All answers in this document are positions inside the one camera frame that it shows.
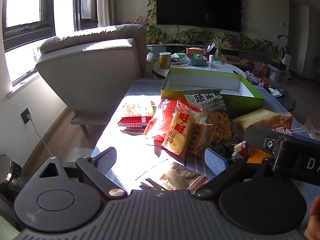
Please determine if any yellow tin can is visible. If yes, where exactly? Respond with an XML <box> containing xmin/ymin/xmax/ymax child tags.
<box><xmin>159</xmin><ymin>52</ymin><xmax>171</xmax><ymax>69</ymax></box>

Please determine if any white round coffee table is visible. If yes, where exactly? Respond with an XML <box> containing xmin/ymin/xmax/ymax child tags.
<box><xmin>152</xmin><ymin>61</ymin><xmax>246</xmax><ymax>79</ymax></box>

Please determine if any beige sofa armchair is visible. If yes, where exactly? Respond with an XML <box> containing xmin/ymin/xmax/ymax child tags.
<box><xmin>36</xmin><ymin>24</ymin><xmax>153</xmax><ymax>136</ymax></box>

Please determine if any brown silver snack packet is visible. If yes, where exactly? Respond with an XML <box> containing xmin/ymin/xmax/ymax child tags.
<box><xmin>136</xmin><ymin>159</ymin><xmax>208</xmax><ymax>194</ymax></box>

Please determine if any yellow egg snack packet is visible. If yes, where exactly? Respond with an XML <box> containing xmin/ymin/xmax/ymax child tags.
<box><xmin>187</xmin><ymin>124</ymin><xmax>217</xmax><ymax>159</ymax></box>

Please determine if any wall power socket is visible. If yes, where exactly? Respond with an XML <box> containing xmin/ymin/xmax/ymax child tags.
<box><xmin>21</xmin><ymin>108</ymin><xmax>31</xmax><ymax>124</ymax></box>

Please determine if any red checkered snack pack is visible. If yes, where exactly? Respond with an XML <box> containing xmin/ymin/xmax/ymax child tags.
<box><xmin>118</xmin><ymin>101</ymin><xmax>156</xmax><ymax>128</ymax></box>

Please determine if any blue striped tablecloth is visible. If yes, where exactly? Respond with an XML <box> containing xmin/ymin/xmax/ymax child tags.
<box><xmin>90</xmin><ymin>78</ymin><xmax>320</xmax><ymax>230</ymax></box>

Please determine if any window frame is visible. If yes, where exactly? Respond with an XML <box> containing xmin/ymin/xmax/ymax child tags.
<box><xmin>2</xmin><ymin>0</ymin><xmax>55</xmax><ymax>51</ymax></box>

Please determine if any green vegetable roll snack bag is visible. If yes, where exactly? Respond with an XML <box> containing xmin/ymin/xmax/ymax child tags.
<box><xmin>183</xmin><ymin>89</ymin><xmax>234</xmax><ymax>144</ymax></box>

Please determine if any blue plastic basket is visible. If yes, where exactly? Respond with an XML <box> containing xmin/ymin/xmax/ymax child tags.
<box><xmin>186</xmin><ymin>55</ymin><xmax>207</xmax><ymax>66</ymax></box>

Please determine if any small red white snack packet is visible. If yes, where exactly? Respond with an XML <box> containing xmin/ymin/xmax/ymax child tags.
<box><xmin>232</xmin><ymin>141</ymin><xmax>249</xmax><ymax>159</ymax></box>

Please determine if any beige curtain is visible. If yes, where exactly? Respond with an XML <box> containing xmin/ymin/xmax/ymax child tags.
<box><xmin>97</xmin><ymin>0</ymin><xmax>118</xmax><ymax>27</ymax></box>

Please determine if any black wall television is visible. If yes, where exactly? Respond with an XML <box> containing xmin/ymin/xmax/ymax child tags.
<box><xmin>156</xmin><ymin>0</ymin><xmax>242</xmax><ymax>33</ymax></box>

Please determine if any orange tissue box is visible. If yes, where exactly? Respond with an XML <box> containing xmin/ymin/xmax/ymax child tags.
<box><xmin>186</xmin><ymin>47</ymin><xmax>205</xmax><ymax>55</ymax></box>

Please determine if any person's right hand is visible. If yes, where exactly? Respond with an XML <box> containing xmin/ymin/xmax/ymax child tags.
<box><xmin>304</xmin><ymin>196</ymin><xmax>320</xmax><ymax>240</ymax></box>

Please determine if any white power cable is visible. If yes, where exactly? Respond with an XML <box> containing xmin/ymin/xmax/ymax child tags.
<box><xmin>26</xmin><ymin>114</ymin><xmax>54</xmax><ymax>158</ymax></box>

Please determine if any red rice cracker bag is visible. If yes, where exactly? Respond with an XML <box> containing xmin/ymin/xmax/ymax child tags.
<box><xmin>144</xmin><ymin>99</ymin><xmax>177</xmax><ymax>142</ymax></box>

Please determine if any spider plant in glass vase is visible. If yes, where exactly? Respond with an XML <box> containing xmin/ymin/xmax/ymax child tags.
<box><xmin>210</xmin><ymin>34</ymin><xmax>229</xmax><ymax>64</ymax></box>

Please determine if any green cardboard box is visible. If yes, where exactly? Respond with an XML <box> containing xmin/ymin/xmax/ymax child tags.
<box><xmin>161</xmin><ymin>67</ymin><xmax>264</xmax><ymax>119</ymax></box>

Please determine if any small orange snack packet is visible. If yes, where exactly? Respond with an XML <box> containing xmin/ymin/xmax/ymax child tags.
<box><xmin>247</xmin><ymin>148</ymin><xmax>273</xmax><ymax>164</ymax></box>

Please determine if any yellow Wangwang senbei pack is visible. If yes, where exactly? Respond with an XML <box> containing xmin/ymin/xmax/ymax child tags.
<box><xmin>161</xmin><ymin>98</ymin><xmax>204</xmax><ymax>159</ymax></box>

